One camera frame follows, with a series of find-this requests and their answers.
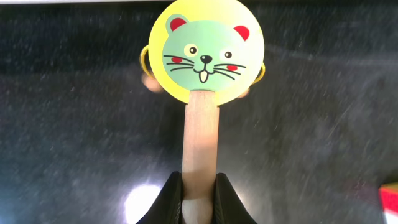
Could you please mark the yellow rattle drum toy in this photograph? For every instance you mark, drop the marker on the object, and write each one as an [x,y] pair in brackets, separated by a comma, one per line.
[200,56]

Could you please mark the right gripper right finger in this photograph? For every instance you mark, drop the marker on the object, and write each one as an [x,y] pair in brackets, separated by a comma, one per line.
[227,202]

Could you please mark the many-coloured puzzle cube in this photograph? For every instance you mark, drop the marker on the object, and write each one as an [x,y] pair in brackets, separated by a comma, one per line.
[390,202]

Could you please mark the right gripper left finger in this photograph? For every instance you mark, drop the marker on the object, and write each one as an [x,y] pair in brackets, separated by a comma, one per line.
[168,202]

